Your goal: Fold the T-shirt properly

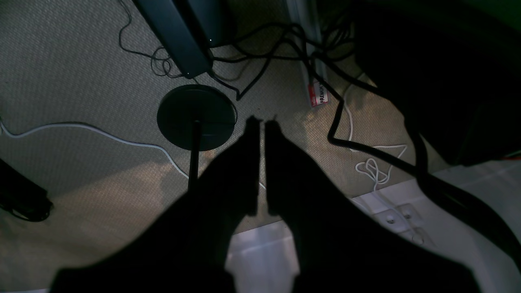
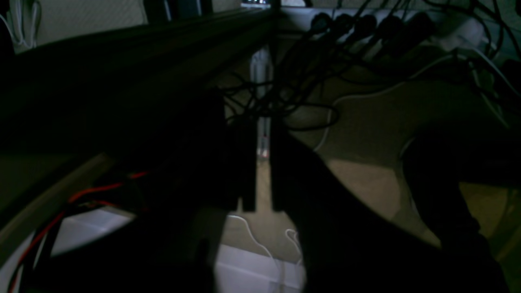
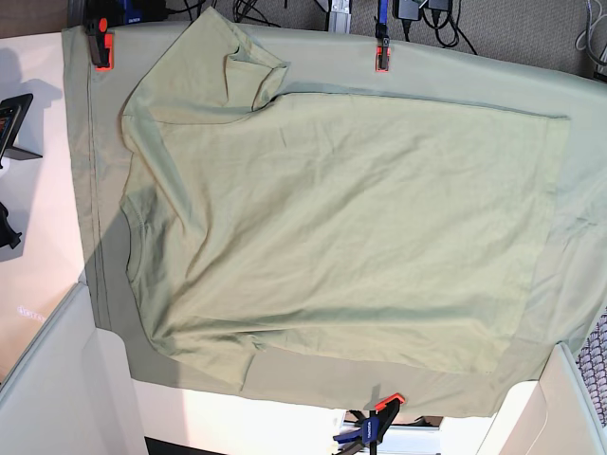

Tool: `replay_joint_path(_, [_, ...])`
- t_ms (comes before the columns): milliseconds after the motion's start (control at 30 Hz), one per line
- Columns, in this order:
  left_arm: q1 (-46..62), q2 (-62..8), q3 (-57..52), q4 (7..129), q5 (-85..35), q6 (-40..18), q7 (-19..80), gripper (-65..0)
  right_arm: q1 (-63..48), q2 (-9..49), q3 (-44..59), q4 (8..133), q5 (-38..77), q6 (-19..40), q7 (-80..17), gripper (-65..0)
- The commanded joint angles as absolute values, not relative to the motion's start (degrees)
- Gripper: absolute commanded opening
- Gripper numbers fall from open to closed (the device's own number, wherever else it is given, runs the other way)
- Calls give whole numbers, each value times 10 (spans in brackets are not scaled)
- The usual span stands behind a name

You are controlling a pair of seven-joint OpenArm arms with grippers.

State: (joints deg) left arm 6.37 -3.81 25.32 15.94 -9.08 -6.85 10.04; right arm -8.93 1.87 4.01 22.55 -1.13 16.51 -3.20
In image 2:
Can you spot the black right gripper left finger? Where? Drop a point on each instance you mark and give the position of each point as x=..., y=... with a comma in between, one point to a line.
x=185, y=180

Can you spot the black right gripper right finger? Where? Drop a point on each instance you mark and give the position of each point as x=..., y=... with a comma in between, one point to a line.
x=348, y=248

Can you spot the white power strip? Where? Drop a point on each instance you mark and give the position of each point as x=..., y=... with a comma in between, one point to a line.
x=451, y=29

